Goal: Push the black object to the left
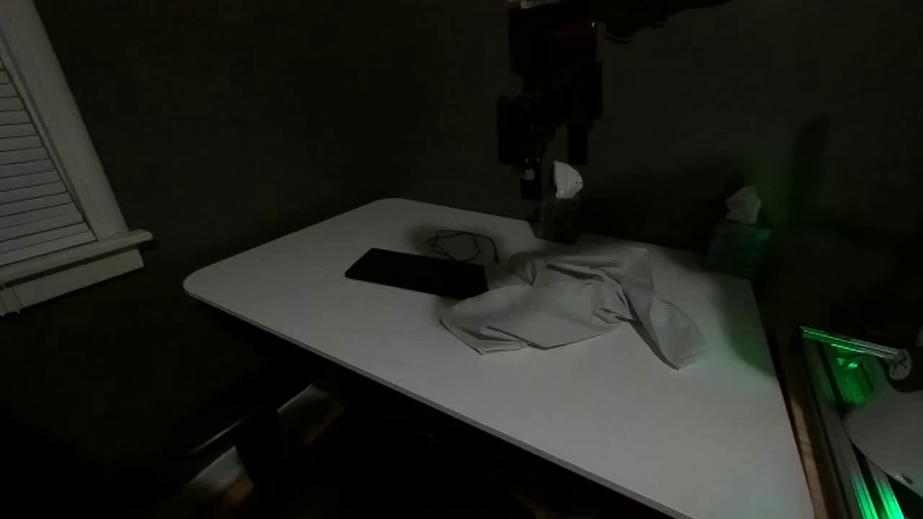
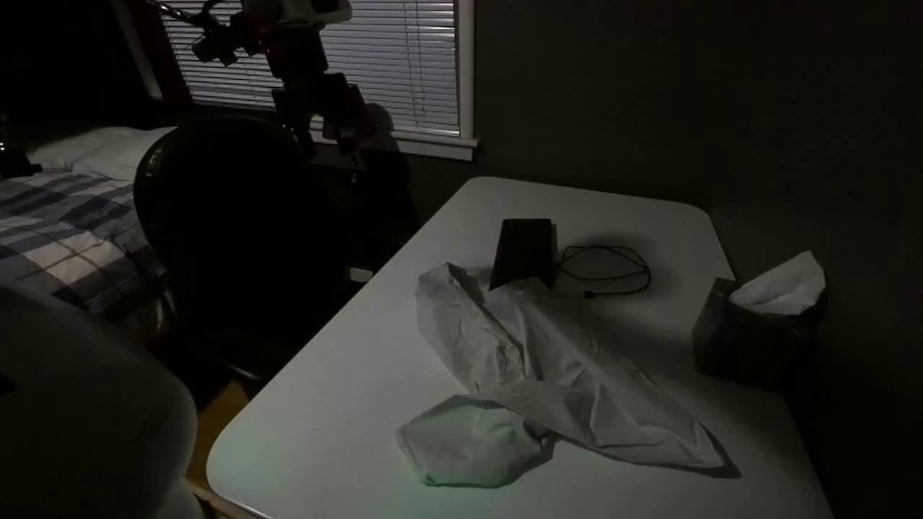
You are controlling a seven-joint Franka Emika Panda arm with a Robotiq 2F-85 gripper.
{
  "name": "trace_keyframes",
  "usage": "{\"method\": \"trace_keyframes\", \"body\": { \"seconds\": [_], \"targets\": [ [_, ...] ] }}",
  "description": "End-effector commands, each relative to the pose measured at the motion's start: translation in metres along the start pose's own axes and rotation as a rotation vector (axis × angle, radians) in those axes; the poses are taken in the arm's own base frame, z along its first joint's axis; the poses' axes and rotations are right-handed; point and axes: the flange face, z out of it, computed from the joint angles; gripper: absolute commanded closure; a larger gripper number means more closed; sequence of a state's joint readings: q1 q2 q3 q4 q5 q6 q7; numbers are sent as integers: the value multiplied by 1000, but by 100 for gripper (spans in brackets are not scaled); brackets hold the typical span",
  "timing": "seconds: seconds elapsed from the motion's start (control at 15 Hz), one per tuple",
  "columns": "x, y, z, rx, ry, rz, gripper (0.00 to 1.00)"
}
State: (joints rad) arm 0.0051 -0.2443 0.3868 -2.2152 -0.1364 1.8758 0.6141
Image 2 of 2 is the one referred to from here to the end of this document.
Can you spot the white window blinds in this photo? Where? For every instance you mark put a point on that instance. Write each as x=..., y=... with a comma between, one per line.
x=405, y=58

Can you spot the white window frame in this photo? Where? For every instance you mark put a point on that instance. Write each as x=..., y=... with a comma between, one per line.
x=464, y=77

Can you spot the black rectangular object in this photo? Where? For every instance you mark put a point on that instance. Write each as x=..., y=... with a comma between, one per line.
x=526, y=253

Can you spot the plaid bed blanket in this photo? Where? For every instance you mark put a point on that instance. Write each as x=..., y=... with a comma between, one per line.
x=68, y=240

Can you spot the white pillow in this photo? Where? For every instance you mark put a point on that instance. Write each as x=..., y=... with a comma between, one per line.
x=101, y=149

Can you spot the black office chair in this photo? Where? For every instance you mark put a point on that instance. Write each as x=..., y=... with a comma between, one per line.
x=231, y=220

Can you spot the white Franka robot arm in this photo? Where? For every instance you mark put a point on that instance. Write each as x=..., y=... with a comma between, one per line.
x=75, y=414

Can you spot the white tissue sheet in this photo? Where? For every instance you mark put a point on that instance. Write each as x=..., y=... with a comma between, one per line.
x=782, y=287

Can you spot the camera rig on tripod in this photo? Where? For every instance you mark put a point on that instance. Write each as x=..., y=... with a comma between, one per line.
x=306, y=88

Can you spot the crumpled white cloth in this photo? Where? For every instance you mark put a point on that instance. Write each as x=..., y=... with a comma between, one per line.
x=536, y=365

